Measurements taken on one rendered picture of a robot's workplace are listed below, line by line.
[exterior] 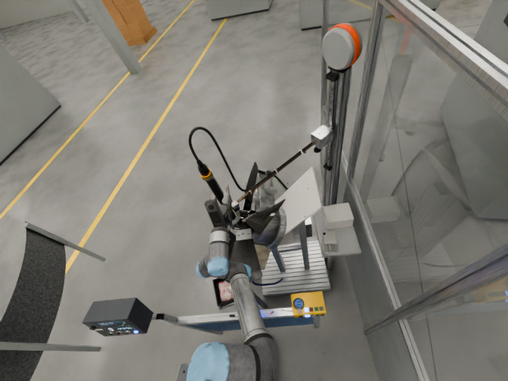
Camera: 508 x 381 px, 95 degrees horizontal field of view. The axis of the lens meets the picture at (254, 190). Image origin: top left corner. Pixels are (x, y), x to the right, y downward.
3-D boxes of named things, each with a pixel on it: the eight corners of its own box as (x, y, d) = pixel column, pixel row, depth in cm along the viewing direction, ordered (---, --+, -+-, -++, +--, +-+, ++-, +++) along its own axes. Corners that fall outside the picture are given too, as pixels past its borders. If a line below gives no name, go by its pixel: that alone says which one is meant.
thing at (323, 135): (324, 134, 129) (324, 122, 122) (334, 140, 125) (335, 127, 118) (311, 144, 127) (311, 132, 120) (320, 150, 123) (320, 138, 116)
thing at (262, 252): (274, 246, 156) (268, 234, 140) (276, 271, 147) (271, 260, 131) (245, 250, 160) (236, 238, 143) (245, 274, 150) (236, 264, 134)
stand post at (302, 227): (308, 262, 232) (302, 202, 140) (310, 271, 227) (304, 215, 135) (303, 263, 233) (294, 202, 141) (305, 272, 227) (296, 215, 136)
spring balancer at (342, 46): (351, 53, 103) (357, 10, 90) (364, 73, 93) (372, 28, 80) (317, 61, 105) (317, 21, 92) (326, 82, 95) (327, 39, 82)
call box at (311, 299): (321, 295, 126) (322, 290, 118) (326, 316, 120) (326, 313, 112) (292, 297, 128) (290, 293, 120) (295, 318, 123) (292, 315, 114)
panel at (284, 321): (313, 323, 192) (311, 311, 139) (314, 324, 191) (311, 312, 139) (218, 329, 204) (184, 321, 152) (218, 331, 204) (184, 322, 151)
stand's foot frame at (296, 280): (320, 243, 240) (320, 240, 234) (330, 290, 213) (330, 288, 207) (261, 250, 250) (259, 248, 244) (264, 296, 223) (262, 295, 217)
